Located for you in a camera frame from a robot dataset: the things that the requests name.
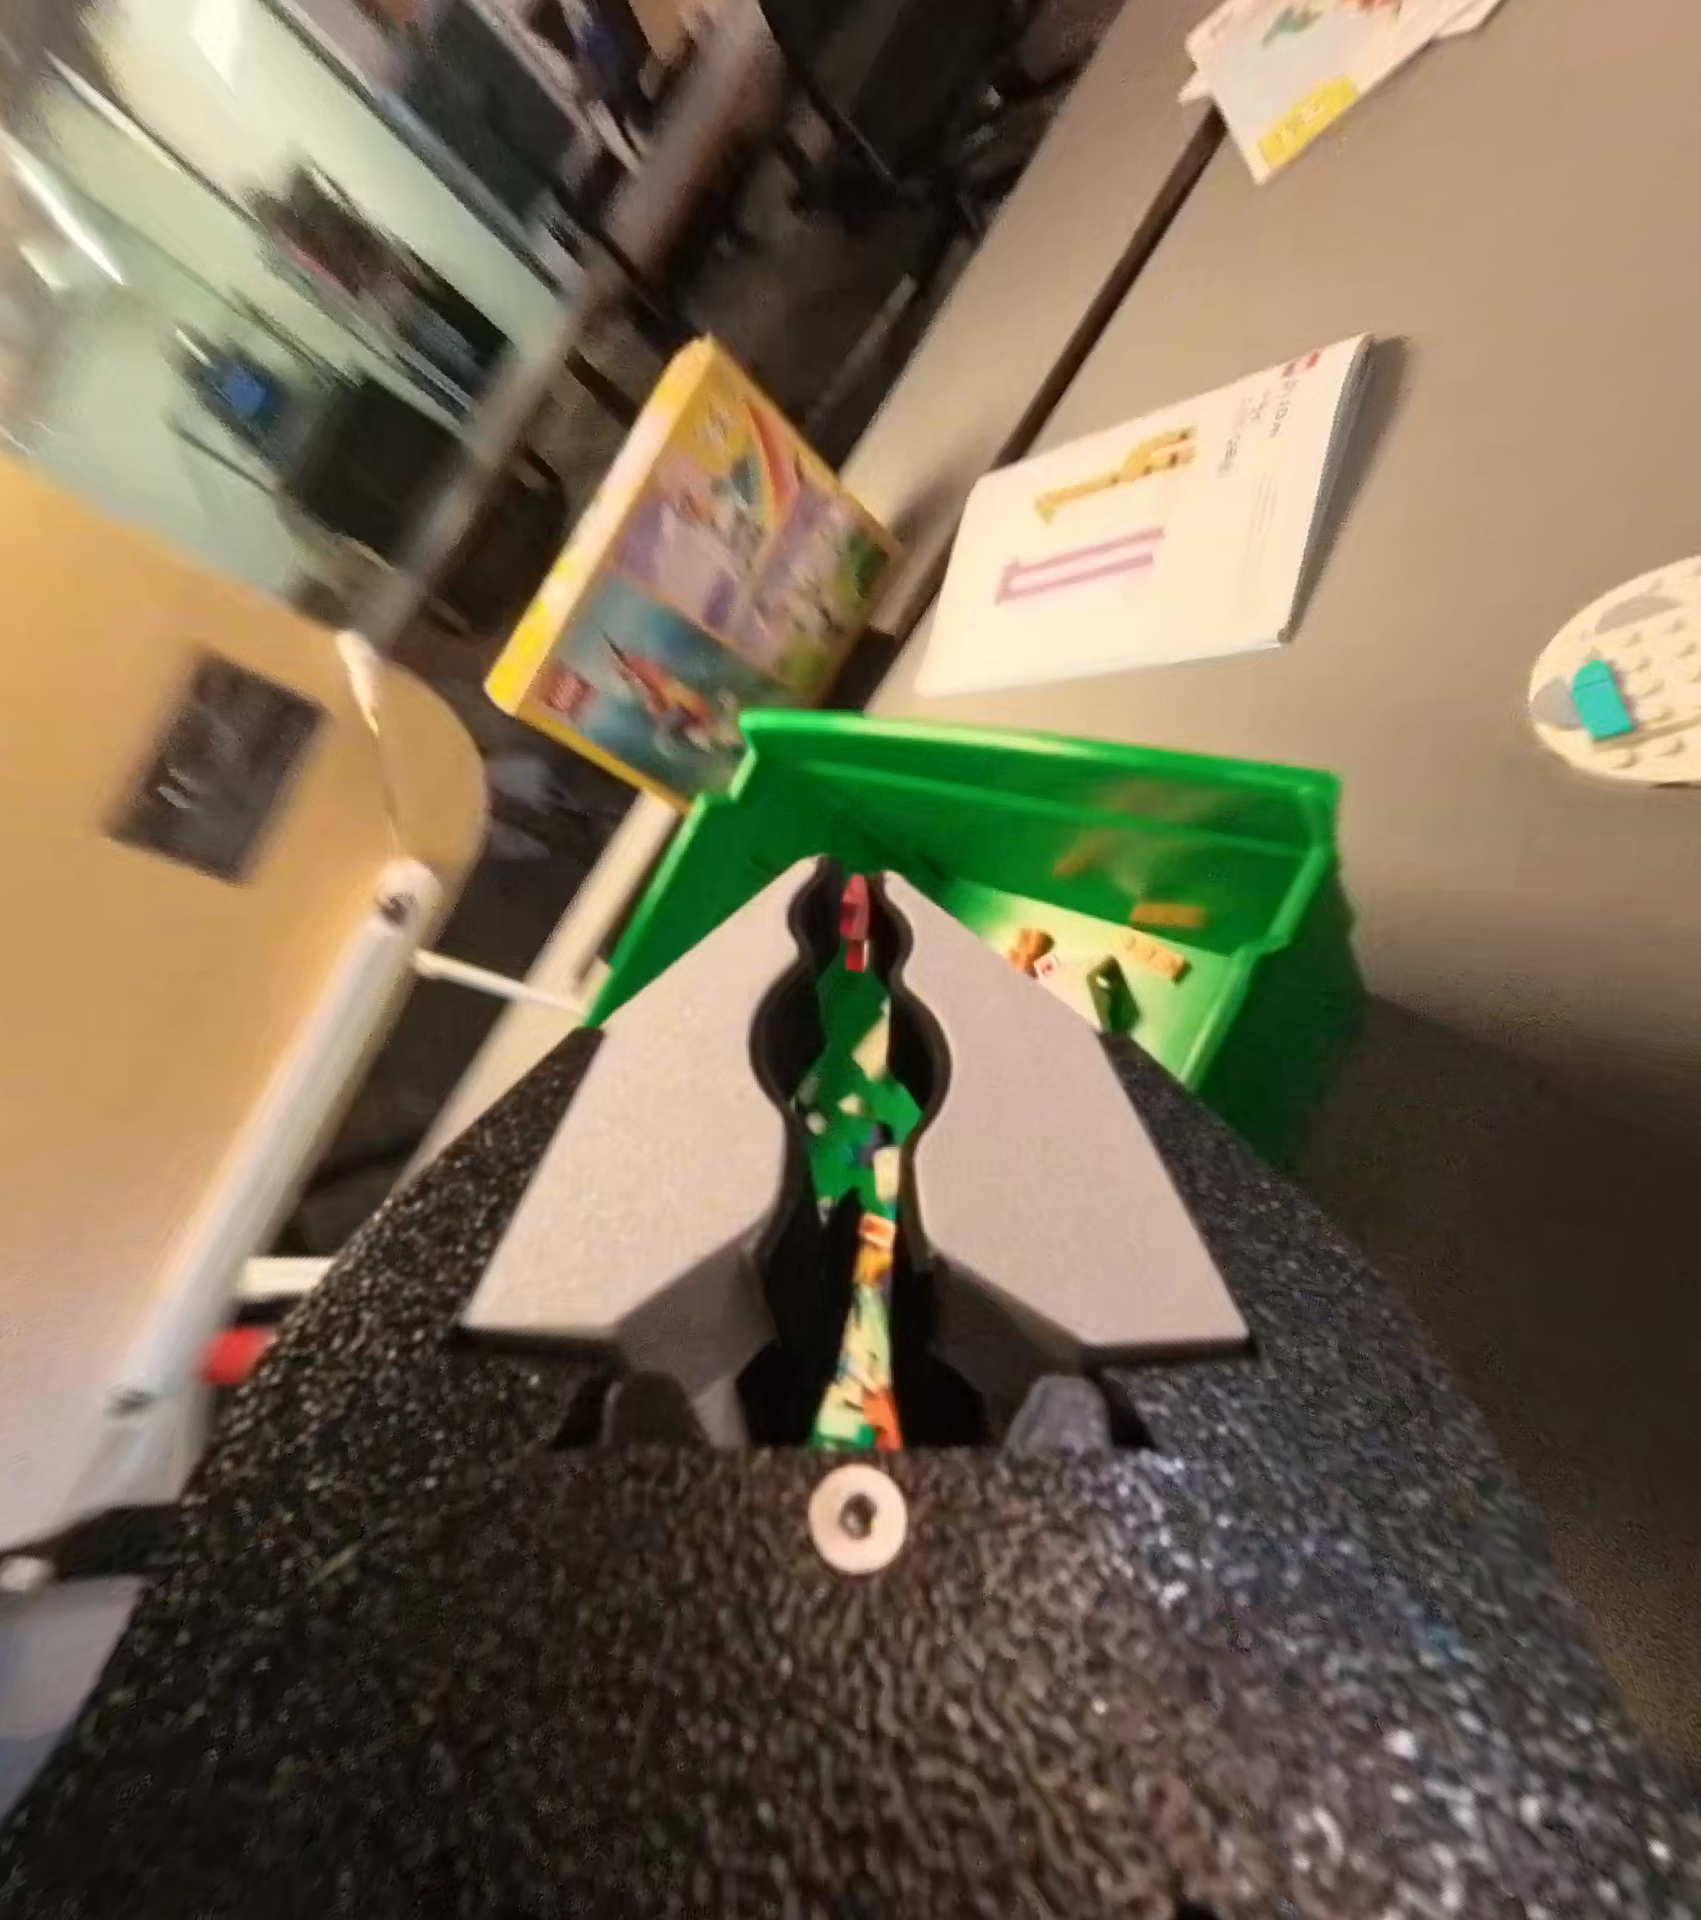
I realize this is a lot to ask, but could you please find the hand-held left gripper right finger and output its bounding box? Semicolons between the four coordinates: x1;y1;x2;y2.
879;870;1256;1366

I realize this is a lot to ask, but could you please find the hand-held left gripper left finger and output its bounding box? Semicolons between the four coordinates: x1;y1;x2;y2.
460;854;843;1390

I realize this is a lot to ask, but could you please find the pile of lego pieces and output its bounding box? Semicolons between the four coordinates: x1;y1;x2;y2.
789;780;1219;1454

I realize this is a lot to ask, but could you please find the green plastic bin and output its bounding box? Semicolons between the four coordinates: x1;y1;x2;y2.
586;706;1369;1173

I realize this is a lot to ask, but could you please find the yellow lego box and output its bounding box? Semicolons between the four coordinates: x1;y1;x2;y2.
484;331;901;812

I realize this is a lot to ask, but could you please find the white instruction booklet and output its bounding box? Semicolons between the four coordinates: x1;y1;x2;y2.
915;331;1377;698

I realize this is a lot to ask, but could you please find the colourful instruction booklet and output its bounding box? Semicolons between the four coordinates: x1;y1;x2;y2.
1178;0;1504;186

